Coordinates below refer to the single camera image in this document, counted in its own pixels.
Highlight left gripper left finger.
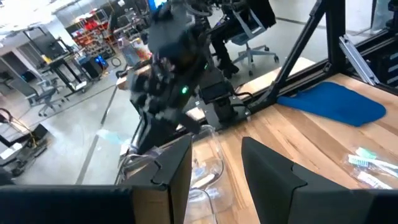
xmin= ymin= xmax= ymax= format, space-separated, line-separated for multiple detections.
xmin=0 ymin=135 xmax=193 ymax=224

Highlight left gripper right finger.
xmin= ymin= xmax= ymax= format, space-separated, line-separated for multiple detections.
xmin=241 ymin=136 xmax=398 ymax=224

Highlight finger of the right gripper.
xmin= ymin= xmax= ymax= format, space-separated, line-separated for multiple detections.
xmin=136 ymin=116 xmax=181 ymax=155

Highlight blue white toothbrush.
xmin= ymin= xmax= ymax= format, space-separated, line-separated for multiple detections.
xmin=347 ymin=154 xmax=398 ymax=178

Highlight green white toothbrush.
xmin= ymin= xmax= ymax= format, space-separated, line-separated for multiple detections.
xmin=355 ymin=147 xmax=377 ymax=160

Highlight person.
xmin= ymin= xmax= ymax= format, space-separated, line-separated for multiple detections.
xmin=211 ymin=0 xmax=277 ymax=79

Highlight black computer purple lights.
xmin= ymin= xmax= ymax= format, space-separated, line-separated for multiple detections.
xmin=80 ymin=54 xmax=110 ymax=80

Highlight cluttered parts shelf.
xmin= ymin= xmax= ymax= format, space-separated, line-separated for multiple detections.
xmin=70 ymin=9 xmax=118 ymax=60

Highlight black rolling cart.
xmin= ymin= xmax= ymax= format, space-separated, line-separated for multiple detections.
xmin=0 ymin=107 xmax=50 ymax=177

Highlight black workstation desk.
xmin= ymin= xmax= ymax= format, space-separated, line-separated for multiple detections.
xmin=46 ymin=51 xmax=91 ymax=98

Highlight blue office chair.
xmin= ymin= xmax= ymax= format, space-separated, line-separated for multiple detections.
xmin=231 ymin=14 xmax=280 ymax=77

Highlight blue cloth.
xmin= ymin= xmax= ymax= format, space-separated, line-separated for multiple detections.
xmin=276 ymin=81 xmax=387 ymax=128

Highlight grey office chair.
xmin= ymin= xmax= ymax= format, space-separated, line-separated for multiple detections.
xmin=26 ymin=82 xmax=68 ymax=118

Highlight black aluminium table frame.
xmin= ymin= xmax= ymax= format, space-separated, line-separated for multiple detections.
xmin=248 ymin=0 xmax=398 ymax=106

